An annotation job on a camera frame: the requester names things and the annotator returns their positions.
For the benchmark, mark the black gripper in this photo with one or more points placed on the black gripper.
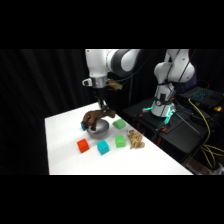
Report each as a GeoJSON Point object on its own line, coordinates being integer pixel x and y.
{"type": "Point", "coordinates": [101, 94]}

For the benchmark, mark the brown plush deer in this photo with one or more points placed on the brown plush deer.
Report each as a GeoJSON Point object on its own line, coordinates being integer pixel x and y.
{"type": "Point", "coordinates": [93, 117]}

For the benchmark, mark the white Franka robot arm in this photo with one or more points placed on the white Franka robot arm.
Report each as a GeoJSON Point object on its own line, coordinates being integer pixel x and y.
{"type": "Point", "coordinates": [96, 63]}

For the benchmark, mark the grey metal bowl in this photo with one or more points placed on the grey metal bowl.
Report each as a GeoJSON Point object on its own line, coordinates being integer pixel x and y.
{"type": "Point", "coordinates": [100, 133]}

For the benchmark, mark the green cube block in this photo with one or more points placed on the green cube block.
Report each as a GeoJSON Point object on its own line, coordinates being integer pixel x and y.
{"type": "Point", "coordinates": [119, 124]}
{"type": "Point", "coordinates": [120, 141]}

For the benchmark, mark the blue cube block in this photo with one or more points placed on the blue cube block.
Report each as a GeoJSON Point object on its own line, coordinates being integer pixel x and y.
{"type": "Point", "coordinates": [82, 126]}

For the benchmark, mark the teal cube block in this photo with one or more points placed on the teal cube block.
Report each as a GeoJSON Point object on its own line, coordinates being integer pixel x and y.
{"type": "Point", "coordinates": [103, 147]}

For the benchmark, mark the orange cube block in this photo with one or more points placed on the orange cube block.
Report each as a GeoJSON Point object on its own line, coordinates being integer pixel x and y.
{"type": "Point", "coordinates": [83, 146]}

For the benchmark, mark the black robot stand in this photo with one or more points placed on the black robot stand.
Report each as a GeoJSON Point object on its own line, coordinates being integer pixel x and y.
{"type": "Point", "coordinates": [186, 133]}

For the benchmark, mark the black laptop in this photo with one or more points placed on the black laptop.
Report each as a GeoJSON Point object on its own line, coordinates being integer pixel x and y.
{"type": "Point", "coordinates": [203, 95]}

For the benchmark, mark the small yellow object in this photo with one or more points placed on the small yellow object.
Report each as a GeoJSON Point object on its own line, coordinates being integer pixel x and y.
{"type": "Point", "coordinates": [217, 108]}

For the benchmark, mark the tan wrist camera mount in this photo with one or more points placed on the tan wrist camera mount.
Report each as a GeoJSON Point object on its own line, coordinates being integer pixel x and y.
{"type": "Point", "coordinates": [115, 85]}

